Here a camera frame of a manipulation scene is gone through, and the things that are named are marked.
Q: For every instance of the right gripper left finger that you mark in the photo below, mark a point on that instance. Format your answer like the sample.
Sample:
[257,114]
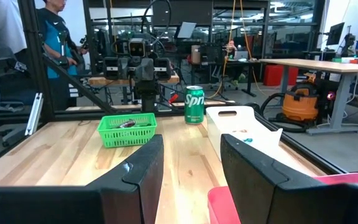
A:
[73,205]

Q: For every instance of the shiny dark foil candy wrapper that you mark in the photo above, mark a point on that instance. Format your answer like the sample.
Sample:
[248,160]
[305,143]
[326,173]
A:
[127,124]

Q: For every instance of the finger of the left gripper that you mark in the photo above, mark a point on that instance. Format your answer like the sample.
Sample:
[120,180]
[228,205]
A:
[123,67]
[145,70]

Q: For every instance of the person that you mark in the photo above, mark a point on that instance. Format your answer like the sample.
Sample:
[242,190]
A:
[56,40]
[2,21]

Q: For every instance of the orange shop vacuum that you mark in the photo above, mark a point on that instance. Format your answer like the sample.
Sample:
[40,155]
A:
[300,102]

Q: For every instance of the green plastic basket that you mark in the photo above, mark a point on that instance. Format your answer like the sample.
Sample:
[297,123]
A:
[126,137]

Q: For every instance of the green candy clear bag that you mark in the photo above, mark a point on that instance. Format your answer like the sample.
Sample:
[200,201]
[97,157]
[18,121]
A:
[248,140]

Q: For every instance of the grey laptop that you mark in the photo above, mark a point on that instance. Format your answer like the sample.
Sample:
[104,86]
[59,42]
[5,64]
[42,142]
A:
[241,55]

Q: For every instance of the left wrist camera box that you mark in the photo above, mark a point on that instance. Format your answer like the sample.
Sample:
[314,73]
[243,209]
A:
[137,48]

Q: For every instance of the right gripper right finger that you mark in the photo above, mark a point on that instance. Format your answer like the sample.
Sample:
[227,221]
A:
[291,205]

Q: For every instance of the red tag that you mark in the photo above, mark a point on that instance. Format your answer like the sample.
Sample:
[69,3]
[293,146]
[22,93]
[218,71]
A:
[173,98]

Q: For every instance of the white tilted panel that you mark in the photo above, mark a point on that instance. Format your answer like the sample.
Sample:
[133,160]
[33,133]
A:
[186,30]

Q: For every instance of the black desk monitor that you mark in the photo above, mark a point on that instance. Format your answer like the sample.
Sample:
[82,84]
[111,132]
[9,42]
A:
[335,33]

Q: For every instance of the green Sprite can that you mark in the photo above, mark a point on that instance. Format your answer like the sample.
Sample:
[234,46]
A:
[194,105]

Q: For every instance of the black frame post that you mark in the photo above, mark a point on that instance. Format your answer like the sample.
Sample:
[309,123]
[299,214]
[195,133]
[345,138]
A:
[37,62]

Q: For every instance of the large dark wall screen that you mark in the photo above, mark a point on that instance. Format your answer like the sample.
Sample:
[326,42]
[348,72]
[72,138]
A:
[182,12]

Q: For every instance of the black diagonal frame strut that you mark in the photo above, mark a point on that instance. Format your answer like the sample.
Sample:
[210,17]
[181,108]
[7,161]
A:
[79,85]

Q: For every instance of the light wooden desk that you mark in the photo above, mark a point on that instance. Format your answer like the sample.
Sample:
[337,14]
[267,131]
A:
[322,65]

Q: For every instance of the black frame rail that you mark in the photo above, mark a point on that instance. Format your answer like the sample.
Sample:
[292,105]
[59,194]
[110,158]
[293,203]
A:
[166,113]
[300,143]

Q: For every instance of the wooden background table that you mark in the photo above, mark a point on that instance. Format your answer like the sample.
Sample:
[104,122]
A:
[104,81]

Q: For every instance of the red box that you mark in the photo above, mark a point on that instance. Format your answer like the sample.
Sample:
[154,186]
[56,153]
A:
[273,74]

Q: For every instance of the white plastic bin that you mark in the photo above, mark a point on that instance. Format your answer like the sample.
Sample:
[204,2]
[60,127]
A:
[238,124]

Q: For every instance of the aluminium bracket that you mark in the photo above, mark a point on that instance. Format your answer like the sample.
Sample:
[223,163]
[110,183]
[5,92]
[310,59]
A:
[34,115]

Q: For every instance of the pink plastic basket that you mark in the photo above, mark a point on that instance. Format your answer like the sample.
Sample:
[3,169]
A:
[222,205]

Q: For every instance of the brown cardboard box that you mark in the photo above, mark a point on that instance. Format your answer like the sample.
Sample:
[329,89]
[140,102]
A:
[195,54]

